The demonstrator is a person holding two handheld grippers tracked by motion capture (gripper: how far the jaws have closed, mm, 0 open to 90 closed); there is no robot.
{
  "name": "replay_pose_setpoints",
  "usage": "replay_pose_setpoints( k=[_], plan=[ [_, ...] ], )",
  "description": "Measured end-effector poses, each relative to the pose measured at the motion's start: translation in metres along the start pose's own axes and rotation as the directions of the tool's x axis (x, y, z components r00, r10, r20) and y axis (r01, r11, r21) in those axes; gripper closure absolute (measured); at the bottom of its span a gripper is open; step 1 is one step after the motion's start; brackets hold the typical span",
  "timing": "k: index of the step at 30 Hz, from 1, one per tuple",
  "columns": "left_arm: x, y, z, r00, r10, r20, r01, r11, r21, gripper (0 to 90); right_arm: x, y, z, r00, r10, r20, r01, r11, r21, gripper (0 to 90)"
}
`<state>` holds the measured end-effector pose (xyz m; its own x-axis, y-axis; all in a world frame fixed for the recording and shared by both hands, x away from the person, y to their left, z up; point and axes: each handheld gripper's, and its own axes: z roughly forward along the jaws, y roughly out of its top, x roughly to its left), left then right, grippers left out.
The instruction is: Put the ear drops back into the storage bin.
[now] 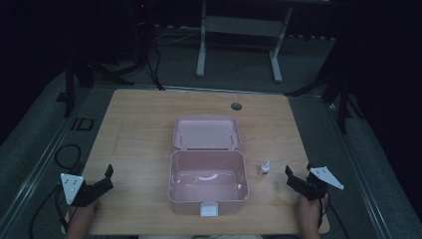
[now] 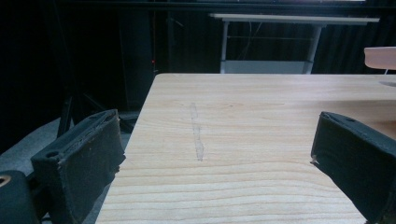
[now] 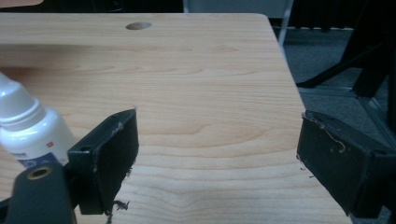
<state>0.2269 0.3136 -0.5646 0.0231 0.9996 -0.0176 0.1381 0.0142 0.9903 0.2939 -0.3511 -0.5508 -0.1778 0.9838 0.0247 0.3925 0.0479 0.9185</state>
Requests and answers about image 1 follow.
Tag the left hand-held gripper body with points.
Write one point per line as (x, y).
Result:
(72, 186)

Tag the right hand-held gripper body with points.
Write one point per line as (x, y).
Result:
(321, 176)

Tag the small white bottle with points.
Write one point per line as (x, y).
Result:
(264, 168)

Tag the pink plastic storage box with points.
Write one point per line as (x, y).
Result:
(208, 166)

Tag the person's left hand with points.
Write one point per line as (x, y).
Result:
(84, 209)

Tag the person's right hand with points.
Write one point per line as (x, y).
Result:
(308, 209)

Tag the black tripod stand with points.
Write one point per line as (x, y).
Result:
(70, 83)
(341, 99)

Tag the metal floor rail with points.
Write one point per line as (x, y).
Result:
(361, 179)
(40, 162)

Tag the white metal desk frame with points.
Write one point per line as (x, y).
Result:
(244, 26)

